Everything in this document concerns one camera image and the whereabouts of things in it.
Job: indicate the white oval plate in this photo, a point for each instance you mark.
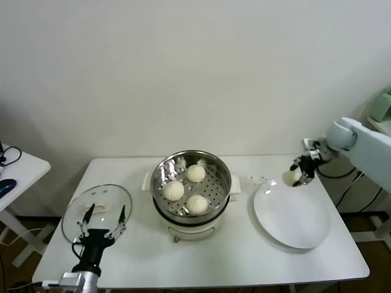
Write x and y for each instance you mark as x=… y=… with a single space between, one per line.
x=290 y=216

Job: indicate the glass pot lid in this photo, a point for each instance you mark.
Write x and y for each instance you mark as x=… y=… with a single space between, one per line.
x=117 y=196

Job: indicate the stainless steel steamer basket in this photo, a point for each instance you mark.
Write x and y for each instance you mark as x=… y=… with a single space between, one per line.
x=218 y=190

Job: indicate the white side desk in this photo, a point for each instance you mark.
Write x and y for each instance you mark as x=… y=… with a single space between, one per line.
x=27 y=171

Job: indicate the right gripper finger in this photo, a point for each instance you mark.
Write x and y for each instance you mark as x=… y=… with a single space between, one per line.
x=295 y=163
x=304 y=180

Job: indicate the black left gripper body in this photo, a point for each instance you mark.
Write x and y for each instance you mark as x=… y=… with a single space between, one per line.
x=94 y=248

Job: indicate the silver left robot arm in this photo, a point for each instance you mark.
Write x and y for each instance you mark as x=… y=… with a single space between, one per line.
x=92 y=284

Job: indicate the steel steamer pot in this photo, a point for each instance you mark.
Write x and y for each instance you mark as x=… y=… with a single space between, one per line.
x=189 y=232

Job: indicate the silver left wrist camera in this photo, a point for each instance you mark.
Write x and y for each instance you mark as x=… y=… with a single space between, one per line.
x=71 y=279

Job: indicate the white steamed baozi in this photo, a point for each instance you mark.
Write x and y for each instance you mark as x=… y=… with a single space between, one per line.
x=290 y=177
x=197 y=204
x=174 y=191
x=195 y=173

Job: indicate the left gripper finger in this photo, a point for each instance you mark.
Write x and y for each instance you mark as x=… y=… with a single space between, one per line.
x=89 y=215
x=122 y=216

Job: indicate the blue computer mouse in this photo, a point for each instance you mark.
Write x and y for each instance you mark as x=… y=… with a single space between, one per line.
x=6 y=185

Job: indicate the pale green box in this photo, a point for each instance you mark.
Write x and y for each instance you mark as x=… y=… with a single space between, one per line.
x=383 y=107

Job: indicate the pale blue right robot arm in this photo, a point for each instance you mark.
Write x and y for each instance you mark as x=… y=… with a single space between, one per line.
x=366 y=146

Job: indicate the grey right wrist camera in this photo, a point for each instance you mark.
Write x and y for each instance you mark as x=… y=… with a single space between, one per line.
x=309 y=144

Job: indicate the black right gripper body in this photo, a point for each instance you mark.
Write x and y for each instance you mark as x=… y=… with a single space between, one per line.
x=308 y=166

